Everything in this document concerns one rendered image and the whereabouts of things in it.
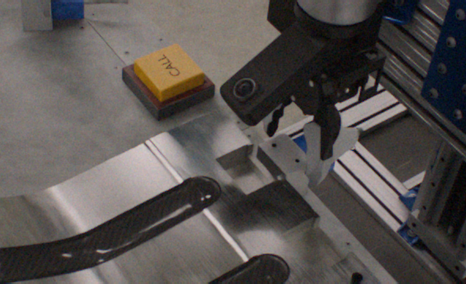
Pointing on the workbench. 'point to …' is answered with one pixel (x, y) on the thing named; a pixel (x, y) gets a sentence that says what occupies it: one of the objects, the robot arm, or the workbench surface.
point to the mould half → (158, 162)
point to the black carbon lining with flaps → (124, 242)
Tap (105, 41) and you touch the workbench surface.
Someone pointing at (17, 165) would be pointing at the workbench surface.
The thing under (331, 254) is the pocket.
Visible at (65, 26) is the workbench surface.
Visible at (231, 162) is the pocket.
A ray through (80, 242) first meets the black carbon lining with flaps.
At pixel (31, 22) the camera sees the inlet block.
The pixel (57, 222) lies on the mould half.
